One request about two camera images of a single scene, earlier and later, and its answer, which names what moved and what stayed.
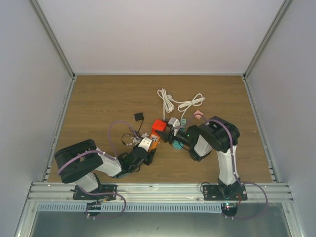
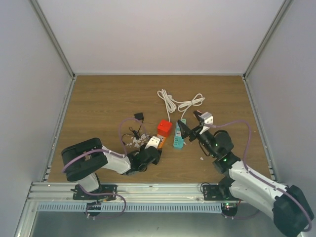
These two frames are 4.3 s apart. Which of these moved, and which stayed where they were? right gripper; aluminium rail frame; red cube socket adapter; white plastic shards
Moved: right gripper; red cube socket adapter
Stayed: white plastic shards; aluminium rail frame
